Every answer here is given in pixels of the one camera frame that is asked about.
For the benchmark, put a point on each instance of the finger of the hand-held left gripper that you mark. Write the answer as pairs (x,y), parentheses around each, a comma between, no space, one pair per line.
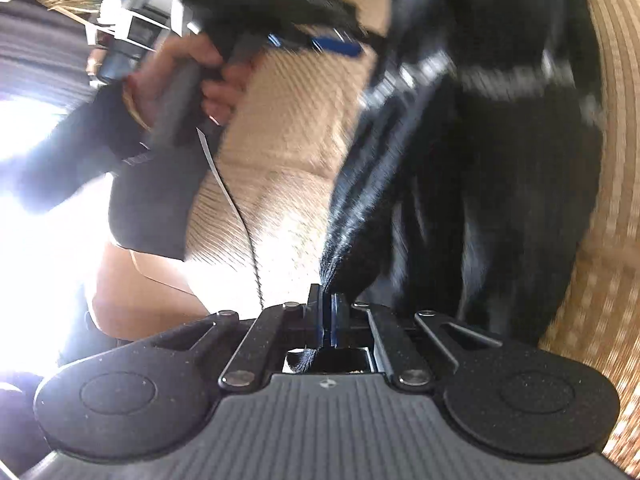
(340,46)
(285,41)

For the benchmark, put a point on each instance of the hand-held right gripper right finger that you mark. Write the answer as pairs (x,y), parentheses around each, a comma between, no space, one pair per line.
(337,317)

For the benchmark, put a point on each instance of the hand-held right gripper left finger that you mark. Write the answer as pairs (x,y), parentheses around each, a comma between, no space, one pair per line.
(315,315)

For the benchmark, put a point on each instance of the black sweater with grey band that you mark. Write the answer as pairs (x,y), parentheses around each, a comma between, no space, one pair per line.
(475,185)

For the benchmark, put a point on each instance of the person's left forearm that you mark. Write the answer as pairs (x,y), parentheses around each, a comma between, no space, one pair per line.
(75,160)

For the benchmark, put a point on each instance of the person's left hand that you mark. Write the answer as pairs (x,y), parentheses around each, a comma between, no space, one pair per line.
(155,80)

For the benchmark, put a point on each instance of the woven tan seat mat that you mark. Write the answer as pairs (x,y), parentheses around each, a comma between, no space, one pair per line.
(280,135)

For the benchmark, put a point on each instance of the grey striped curtain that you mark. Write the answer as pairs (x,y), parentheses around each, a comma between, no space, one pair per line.
(45,50)

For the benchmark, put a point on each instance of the person's bare leg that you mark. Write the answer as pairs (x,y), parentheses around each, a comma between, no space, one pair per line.
(150,295)

